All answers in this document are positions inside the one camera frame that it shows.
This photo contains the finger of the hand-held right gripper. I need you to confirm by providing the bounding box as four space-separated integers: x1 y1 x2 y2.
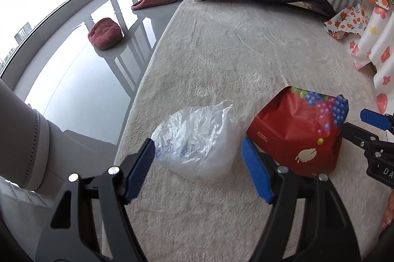
341 123 379 155
360 109 394 134

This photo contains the person's right hand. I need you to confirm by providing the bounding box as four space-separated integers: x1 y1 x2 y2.
381 191 394 231

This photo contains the cream rug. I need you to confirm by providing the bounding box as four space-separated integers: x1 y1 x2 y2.
101 0 394 262

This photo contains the red snack bag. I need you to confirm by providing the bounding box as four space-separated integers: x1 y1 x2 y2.
246 86 350 178

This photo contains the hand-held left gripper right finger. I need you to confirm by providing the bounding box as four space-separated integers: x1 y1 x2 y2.
241 138 361 262

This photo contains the orange fruit print cloth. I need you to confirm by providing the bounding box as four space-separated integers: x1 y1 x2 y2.
324 0 394 115

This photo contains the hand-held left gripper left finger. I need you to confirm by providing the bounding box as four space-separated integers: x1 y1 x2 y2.
35 138 156 262

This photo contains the clear plastic bag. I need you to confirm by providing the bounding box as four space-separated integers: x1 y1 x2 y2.
151 100 241 183

